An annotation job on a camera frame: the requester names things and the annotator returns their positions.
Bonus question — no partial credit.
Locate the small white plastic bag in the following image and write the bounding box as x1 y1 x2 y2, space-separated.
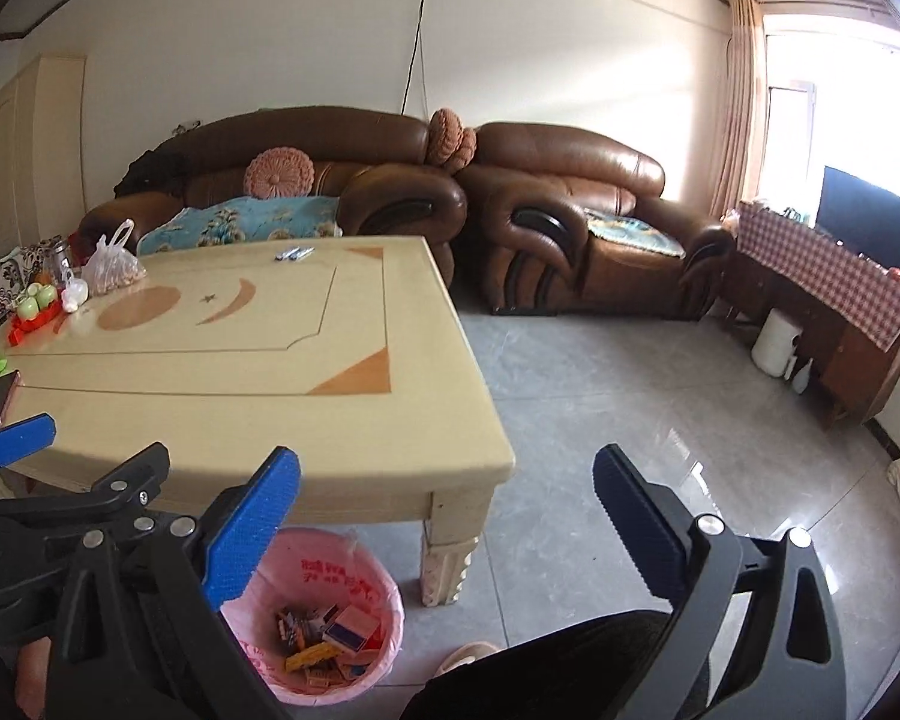
59 278 89 314

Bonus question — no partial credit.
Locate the white bucket appliance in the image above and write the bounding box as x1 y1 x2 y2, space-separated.
751 309 803 379

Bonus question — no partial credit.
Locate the brown leather long sofa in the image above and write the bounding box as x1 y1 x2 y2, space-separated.
74 106 476 281

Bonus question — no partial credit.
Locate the beige curtain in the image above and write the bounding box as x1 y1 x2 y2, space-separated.
710 0 769 218

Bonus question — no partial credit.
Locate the clear bag of nuts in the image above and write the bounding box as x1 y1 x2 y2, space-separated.
82 220 146 298

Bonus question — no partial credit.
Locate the red plastic tray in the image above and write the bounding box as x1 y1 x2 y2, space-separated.
7 299 64 346

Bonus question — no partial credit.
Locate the beige wooden table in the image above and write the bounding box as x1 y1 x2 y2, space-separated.
0 236 515 606

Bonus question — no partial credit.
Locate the pink cushion on sofa corner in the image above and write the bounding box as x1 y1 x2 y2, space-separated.
425 107 478 174

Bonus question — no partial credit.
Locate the checkered cloth tv cabinet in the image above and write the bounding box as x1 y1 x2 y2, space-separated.
720 203 900 421

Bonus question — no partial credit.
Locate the glass jar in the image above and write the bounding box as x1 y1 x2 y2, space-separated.
43 236 73 289

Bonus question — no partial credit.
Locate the black tv monitor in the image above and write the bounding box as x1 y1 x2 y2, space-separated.
814 166 900 268

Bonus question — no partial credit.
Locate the blue floral sofa cover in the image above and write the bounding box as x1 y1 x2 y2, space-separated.
136 195 343 255

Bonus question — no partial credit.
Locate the cream wardrobe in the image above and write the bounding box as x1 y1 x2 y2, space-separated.
0 54 87 259

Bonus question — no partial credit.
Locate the pink round cushion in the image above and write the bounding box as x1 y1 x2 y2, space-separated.
244 146 315 200

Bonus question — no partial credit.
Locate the brown leather armchair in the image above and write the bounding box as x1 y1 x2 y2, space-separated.
452 122 735 320

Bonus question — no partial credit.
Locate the floral bed cover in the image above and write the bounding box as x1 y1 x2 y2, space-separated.
0 238 59 327

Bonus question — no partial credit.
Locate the silver gum pack left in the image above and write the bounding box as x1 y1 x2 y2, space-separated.
274 247 301 262

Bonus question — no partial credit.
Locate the pink trash bag bin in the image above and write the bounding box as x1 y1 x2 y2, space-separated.
222 528 404 707

